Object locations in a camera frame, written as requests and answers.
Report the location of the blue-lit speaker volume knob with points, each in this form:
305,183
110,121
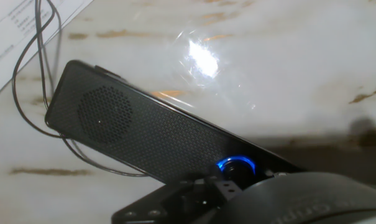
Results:
237,168

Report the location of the black speaker bar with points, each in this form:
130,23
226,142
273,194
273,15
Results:
144,137

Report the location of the white printed papers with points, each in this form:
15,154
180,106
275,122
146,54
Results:
13,37

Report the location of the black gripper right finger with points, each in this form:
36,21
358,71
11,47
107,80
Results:
274,173

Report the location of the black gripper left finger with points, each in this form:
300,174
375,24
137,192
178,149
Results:
175,202

